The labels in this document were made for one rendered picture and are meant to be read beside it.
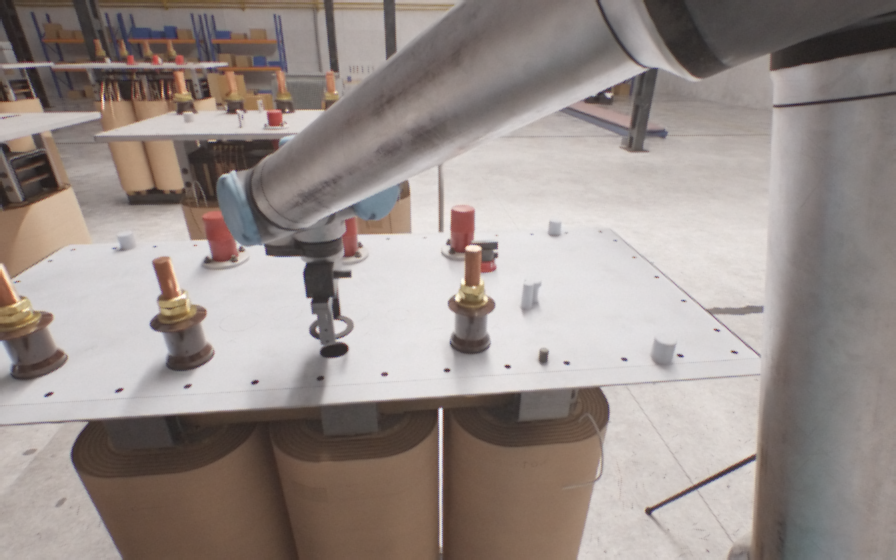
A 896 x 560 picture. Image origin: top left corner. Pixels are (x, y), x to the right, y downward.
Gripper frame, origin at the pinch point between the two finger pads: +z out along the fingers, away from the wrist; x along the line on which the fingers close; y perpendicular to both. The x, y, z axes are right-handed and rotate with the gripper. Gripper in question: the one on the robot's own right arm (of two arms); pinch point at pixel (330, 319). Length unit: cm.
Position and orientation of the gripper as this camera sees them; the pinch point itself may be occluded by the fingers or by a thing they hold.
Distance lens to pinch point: 90.0
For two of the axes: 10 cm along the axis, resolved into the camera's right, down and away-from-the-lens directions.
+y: 9.9, -0.4, 1.0
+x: -1.1, -4.5, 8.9
